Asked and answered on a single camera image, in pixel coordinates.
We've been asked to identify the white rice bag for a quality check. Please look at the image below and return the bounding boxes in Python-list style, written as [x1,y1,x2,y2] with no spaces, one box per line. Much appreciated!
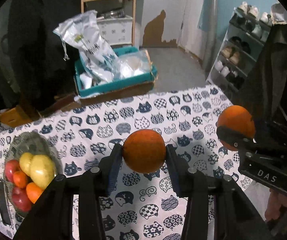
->
[53,10,121,83]

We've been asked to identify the large orange gripper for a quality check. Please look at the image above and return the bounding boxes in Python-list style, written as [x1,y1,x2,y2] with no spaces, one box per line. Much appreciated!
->
[122,129,166,173]

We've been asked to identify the large red apple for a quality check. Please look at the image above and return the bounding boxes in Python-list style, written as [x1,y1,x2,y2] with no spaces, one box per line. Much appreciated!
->
[5,159,20,183]

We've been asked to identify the small orange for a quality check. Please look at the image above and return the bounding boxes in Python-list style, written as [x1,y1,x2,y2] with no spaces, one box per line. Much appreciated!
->
[13,170,28,189]
[26,182,44,204]

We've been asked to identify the right hand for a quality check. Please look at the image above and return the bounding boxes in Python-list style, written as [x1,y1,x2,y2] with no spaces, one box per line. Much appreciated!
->
[265,189,287,230]

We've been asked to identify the small red apple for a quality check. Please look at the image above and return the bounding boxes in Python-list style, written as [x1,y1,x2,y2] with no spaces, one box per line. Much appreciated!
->
[12,186,32,212]

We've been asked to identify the steel pot on shelf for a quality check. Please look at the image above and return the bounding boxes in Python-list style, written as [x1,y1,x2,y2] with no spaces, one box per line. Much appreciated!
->
[101,8,125,19]

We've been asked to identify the clear plastic bag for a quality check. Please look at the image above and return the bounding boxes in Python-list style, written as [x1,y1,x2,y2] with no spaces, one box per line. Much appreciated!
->
[118,50,152,79]

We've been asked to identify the white patterned storage box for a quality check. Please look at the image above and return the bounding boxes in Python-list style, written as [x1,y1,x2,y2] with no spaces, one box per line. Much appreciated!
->
[97,15,133,46]

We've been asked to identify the teal cardboard box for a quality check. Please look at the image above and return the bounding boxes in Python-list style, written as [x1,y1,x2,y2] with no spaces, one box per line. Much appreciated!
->
[74,59,158,98]

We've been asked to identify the green apple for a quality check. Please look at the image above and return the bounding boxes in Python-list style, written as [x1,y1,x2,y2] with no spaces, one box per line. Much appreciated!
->
[19,152,34,176]

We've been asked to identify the wooden drawer box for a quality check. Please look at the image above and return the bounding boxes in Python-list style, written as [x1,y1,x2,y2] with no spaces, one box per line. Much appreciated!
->
[0,105,39,128]

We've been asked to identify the metal shoe rack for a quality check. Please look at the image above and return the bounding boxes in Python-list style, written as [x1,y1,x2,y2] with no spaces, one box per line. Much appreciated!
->
[207,1,272,92]

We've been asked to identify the large yellow pear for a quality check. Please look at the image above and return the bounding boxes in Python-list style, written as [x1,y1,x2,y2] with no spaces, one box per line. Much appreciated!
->
[30,154,56,190]

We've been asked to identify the black hanging coat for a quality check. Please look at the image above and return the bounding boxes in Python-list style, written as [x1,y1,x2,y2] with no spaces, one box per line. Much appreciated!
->
[0,0,80,112]

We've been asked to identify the cat pattern tablecloth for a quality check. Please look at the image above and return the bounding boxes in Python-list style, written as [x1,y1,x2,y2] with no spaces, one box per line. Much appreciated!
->
[0,84,253,240]

